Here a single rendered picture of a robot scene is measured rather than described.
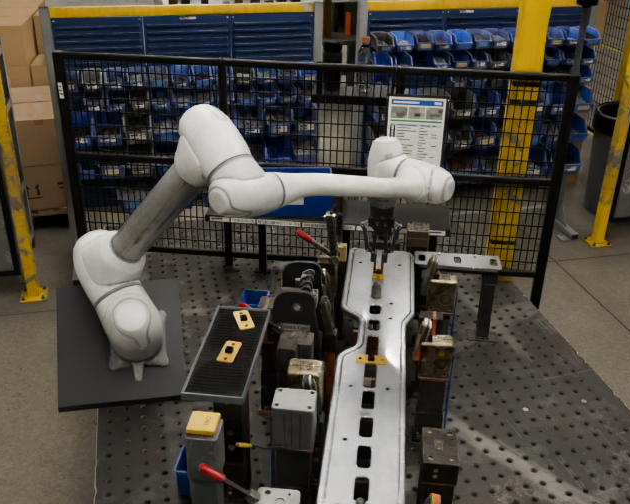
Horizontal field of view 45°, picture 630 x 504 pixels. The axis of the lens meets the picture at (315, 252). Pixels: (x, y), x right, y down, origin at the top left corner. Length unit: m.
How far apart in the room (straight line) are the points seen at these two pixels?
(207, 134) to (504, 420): 1.23
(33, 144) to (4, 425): 2.06
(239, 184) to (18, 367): 2.32
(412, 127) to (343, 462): 1.46
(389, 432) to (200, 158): 0.81
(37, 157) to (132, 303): 2.99
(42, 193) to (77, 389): 2.88
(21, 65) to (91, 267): 4.21
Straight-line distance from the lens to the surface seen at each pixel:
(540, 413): 2.49
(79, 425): 3.53
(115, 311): 2.22
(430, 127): 2.85
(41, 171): 5.16
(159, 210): 2.10
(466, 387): 2.53
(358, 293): 2.38
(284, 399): 1.76
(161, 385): 2.44
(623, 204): 5.28
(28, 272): 4.44
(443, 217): 2.86
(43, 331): 4.20
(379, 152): 2.26
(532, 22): 2.83
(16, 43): 6.37
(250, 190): 1.86
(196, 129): 1.94
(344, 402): 1.93
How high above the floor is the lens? 2.20
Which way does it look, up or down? 27 degrees down
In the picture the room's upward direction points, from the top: 1 degrees clockwise
